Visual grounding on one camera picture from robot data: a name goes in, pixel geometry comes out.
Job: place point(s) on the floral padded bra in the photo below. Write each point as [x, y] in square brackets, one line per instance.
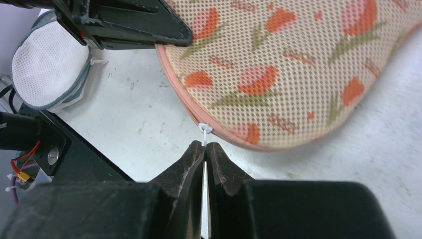
[267, 75]

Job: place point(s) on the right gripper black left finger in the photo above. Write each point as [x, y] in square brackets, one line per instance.
[167, 207]

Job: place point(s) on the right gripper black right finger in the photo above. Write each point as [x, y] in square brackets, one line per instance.
[241, 207]

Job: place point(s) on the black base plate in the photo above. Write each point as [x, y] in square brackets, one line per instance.
[66, 155]

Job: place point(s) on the white mesh laundry bag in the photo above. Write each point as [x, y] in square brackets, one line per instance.
[49, 68]

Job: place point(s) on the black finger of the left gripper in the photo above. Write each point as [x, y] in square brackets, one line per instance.
[123, 24]

